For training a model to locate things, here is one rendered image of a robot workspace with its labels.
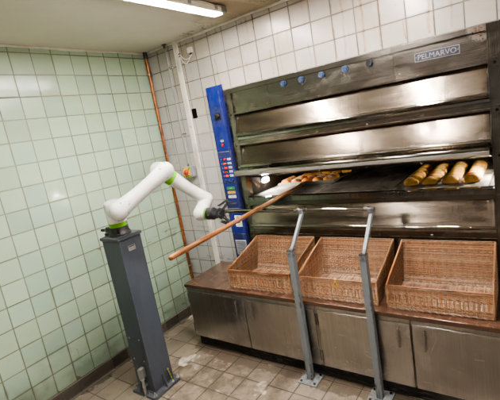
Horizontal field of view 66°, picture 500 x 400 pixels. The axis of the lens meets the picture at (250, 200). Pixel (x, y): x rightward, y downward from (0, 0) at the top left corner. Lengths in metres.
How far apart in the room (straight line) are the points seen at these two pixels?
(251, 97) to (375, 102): 0.99
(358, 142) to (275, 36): 0.98
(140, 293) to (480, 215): 2.28
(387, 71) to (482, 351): 1.71
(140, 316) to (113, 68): 2.08
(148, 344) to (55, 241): 1.03
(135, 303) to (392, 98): 2.20
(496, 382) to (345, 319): 0.83
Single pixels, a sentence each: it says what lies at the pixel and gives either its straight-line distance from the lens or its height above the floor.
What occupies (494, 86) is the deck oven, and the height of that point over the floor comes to 1.76.
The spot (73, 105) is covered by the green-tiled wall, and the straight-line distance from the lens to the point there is 3.40.
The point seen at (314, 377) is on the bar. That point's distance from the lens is 2.99.
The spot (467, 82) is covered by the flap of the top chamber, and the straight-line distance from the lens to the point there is 2.65.
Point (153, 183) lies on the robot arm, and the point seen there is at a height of 1.52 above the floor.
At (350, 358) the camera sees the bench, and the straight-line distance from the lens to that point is 2.79.
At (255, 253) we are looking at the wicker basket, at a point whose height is 0.71.
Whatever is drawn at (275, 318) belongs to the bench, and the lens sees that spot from 2.92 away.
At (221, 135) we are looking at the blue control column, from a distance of 3.35.
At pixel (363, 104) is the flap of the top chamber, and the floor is 1.79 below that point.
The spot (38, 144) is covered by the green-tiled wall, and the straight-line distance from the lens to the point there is 3.22.
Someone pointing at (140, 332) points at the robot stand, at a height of 0.51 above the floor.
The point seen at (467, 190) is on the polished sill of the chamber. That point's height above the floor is 1.17.
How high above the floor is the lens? 1.78
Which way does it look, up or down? 11 degrees down
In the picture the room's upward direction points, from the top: 10 degrees counter-clockwise
